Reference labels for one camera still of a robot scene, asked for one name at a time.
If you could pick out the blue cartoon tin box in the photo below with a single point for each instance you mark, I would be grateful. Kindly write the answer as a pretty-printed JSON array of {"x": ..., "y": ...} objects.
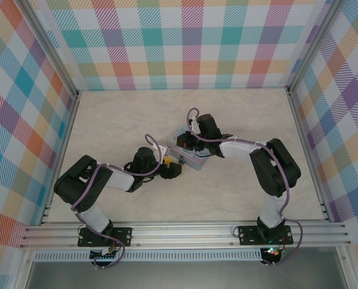
[{"x": 194, "y": 159}]

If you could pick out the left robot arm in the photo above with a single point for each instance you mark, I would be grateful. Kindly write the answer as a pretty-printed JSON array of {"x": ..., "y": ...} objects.
[{"x": 82, "y": 186}]

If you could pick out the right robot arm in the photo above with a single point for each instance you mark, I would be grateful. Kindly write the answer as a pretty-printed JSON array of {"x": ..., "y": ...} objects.
[{"x": 275, "y": 168}]

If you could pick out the small electronics board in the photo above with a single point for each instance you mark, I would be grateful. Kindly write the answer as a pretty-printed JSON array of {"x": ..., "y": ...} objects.
[{"x": 102, "y": 255}]

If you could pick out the grey metal panel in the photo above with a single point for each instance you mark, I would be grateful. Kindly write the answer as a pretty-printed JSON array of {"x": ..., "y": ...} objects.
[{"x": 182, "y": 275}]

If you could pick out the electronics board with LED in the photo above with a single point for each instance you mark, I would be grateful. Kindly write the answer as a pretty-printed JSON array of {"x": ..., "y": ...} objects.
[{"x": 272, "y": 253}]

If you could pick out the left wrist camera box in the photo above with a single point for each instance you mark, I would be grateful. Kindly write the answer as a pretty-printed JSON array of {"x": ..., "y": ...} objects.
[{"x": 161, "y": 149}]

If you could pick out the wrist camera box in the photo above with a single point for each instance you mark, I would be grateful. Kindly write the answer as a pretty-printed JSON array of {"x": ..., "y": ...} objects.
[
  {"x": 161, "y": 149},
  {"x": 194, "y": 125}
]

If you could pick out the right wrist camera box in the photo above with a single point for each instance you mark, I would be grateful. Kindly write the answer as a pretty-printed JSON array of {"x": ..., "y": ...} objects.
[{"x": 194, "y": 125}]

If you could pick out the aluminium mounting rail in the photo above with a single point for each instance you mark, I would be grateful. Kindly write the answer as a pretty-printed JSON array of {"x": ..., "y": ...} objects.
[{"x": 182, "y": 233}]

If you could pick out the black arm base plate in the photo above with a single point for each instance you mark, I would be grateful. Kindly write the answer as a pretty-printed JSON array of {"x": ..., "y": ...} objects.
[
  {"x": 123, "y": 236},
  {"x": 248, "y": 234}
]

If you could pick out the aluminium side rail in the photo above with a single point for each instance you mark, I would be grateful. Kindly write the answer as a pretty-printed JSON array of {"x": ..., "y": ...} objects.
[
  {"x": 302, "y": 132},
  {"x": 67, "y": 126}
]

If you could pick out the aluminium frame post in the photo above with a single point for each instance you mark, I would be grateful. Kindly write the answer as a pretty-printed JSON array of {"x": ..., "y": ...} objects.
[
  {"x": 49, "y": 48},
  {"x": 314, "y": 48}
]

